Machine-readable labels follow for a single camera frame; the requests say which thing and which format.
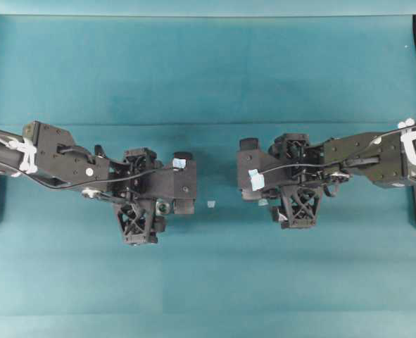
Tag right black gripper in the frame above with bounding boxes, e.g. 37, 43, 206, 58
270, 133, 322, 229

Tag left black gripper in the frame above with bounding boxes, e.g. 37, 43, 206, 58
113, 148, 166, 246

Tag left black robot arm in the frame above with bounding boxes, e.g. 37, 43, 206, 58
0, 121, 165, 246

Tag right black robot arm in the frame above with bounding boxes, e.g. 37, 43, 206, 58
268, 119, 416, 229

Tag teal table mat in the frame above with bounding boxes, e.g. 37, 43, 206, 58
0, 15, 416, 337

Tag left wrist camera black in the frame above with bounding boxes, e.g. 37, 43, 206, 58
145, 151, 196, 215

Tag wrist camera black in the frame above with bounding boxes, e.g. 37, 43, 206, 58
237, 138, 288, 201
145, 151, 196, 215

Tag right black camera cable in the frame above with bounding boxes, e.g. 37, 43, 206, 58
256, 160, 353, 177

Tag black camera cable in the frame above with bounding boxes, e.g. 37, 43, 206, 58
256, 160, 353, 177
34, 165, 180, 189

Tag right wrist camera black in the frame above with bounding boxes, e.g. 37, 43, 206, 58
237, 138, 288, 201

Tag left black camera cable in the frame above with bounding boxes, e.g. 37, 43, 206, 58
34, 165, 180, 189

